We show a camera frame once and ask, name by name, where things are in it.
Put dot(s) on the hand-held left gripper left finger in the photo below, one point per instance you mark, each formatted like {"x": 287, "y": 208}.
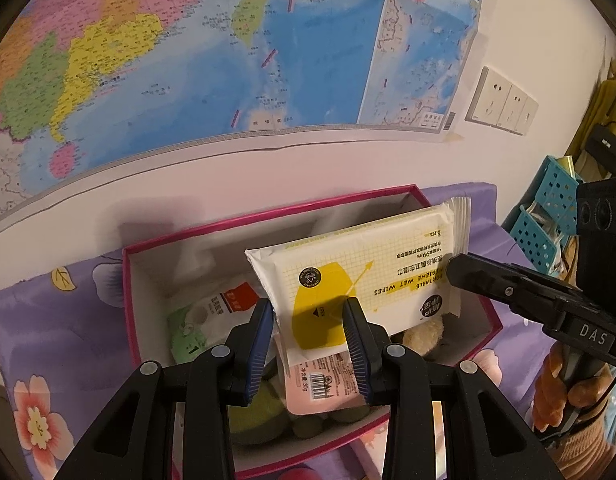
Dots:
{"x": 258, "y": 355}

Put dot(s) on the colourful wall map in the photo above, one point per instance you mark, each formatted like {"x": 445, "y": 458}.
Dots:
{"x": 188, "y": 85}

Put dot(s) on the person's right hand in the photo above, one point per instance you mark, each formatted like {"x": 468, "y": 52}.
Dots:
{"x": 548, "y": 385}

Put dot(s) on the yellow green coat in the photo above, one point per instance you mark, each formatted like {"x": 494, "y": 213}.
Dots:
{"x": 595, "y": 105}

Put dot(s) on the yellow white wet wipes pack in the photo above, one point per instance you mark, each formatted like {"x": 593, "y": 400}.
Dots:
{"x": 388, "y": 260}

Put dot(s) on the purple floral bed sheet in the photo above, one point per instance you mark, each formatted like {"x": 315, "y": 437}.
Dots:
{"x": 53, "y": 340}

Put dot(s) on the green white packet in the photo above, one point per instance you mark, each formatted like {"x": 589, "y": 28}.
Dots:
{"x": 198, "y": 320}

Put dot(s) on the beige plush toy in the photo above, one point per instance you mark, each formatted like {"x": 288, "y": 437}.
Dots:
{"x": 428, "y": 335}

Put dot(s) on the green plush toy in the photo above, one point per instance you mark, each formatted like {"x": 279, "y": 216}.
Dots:
{"x": 263, "y": 415}

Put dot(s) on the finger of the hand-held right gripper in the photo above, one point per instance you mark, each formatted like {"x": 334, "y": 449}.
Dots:
{"x": 488, "y": 275}

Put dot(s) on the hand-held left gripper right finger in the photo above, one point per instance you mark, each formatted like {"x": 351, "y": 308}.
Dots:
{"x": 355, "y": 355}

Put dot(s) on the black bag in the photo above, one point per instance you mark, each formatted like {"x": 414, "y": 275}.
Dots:
{"x": 605, "y": 145}

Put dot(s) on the pink cardboard box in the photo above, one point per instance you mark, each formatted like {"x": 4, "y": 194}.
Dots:
{"x": 153, "y": 280}

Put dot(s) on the blue plastic rack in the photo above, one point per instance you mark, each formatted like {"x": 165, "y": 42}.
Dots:
{"x": 553, "y": 195}

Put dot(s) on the person's right forearm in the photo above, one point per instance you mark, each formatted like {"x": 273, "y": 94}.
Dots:
{"x": 588, "y": 445}

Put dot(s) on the peach pink packet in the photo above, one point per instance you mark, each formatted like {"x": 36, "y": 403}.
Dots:
{"x": 308, "y": 390}

